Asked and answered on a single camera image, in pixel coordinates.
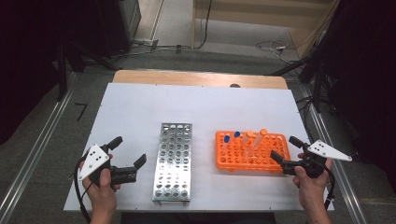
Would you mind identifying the black metal stand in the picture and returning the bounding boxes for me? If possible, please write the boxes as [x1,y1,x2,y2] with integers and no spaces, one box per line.
[55,40,120,103]
[264,54,332,114]

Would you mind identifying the person's right hand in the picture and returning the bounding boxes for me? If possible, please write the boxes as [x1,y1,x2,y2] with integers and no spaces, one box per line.
[292,152,333,207]

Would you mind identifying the black floor cables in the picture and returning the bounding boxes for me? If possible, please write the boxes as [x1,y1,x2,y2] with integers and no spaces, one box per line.
[295,95,316,138]

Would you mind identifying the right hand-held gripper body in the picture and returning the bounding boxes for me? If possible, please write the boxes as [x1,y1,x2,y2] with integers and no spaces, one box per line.
[280,139,353,179]

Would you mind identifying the right hand-held gripper cable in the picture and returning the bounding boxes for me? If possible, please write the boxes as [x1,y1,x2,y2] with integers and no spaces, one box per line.
[323,166,337,211]

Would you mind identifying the left hand-held gripper cable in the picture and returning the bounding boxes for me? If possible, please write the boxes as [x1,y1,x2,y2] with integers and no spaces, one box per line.
[73,155,92,224]

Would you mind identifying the white board sheet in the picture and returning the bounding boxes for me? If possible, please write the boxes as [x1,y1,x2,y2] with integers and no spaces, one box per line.
[64,82,335,214]

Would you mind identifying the metal tube rack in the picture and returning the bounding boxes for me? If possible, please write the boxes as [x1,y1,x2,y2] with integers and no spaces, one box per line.
[151,122,193,206]

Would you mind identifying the orange plastic tube rack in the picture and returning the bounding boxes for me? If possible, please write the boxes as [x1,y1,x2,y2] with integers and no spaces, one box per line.
[215,130,292,174]

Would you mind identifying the dark cabinet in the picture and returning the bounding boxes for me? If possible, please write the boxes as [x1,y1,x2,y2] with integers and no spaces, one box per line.
[95,0,142,59]

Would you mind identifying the white cable with plug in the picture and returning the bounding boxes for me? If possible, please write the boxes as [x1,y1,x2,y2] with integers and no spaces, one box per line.
[255,39,301,65]

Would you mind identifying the metal floor rail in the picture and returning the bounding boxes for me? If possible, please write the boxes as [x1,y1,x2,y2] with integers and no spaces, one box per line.
[300,87,369,224]
[0,73,78,217]

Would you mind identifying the hanging black cable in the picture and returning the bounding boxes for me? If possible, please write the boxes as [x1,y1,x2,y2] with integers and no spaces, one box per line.
[194,0,214,50]

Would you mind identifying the hand-held gripper cable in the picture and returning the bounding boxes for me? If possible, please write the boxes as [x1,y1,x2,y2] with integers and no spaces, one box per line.
[73,155,92,224]
[323,166,337,211]

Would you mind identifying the person's left hand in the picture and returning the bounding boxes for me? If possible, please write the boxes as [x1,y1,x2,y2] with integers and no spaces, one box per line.
[78,153,121,215]

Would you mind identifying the light wooden partition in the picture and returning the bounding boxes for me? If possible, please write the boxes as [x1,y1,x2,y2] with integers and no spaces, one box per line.
[191,0,341,60]

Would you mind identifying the orange-capped test tube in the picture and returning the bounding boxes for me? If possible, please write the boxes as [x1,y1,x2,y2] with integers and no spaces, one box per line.
[241,130,255,147]
[251,128,269,151]

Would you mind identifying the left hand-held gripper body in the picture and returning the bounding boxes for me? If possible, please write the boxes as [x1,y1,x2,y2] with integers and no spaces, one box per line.
[77,144,138,188]

